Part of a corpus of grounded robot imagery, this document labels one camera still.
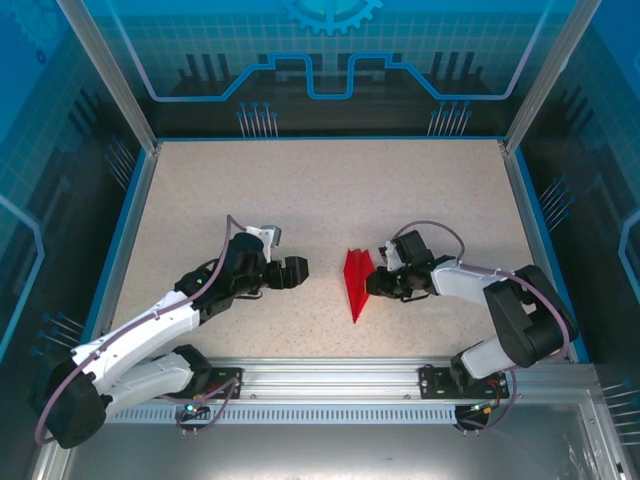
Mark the red paper sheet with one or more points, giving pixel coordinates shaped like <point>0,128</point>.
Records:
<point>355,280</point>

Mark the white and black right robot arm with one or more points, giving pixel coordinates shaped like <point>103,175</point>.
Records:
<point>525,320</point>

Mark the grey metal sheet tray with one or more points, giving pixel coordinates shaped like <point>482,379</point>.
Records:
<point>325,455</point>

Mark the small green lit connector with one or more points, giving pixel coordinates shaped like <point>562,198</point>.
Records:
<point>192,407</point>
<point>485,407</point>

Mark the wide aluminium base rail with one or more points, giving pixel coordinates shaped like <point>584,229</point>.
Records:
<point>325,380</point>

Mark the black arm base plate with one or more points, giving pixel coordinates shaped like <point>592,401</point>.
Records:
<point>432,382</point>
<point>220,374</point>

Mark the aluminium table side rail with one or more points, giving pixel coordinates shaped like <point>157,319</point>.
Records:
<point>531,225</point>
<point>127,240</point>

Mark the aluminium frame post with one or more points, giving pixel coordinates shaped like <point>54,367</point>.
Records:
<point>550,75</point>
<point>110,75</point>

